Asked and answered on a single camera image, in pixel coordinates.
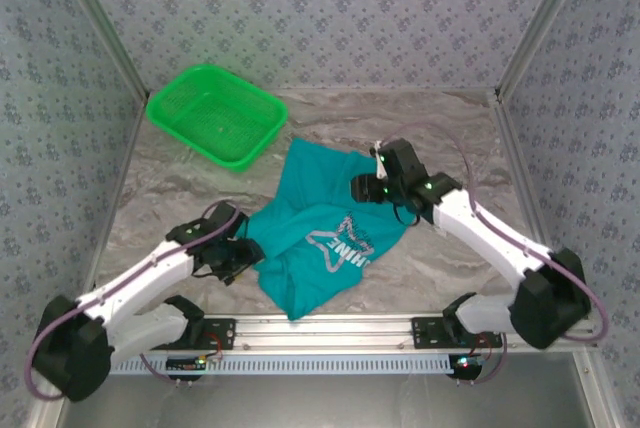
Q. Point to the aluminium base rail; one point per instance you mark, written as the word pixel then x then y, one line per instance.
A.
pixel 330 335

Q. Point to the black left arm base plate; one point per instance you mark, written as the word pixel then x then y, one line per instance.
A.
pixel 225 333

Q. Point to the grey metal panel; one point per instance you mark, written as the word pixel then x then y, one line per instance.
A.
pixel 320 403

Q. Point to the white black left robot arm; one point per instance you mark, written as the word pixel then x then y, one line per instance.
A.
pixel 140 295

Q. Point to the teal t-shirt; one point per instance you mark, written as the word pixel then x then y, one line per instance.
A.
pixel 310 173

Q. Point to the aluminium frame post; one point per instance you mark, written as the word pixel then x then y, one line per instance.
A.
pixel 102 23
pixel 542 23

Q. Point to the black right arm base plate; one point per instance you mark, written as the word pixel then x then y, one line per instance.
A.
pixel 425 333

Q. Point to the aluminium side rail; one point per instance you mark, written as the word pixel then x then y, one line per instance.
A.
pixel 117 198
pixel 520 173

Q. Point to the green plastic basket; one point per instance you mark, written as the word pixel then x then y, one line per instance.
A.
pixel 215 118

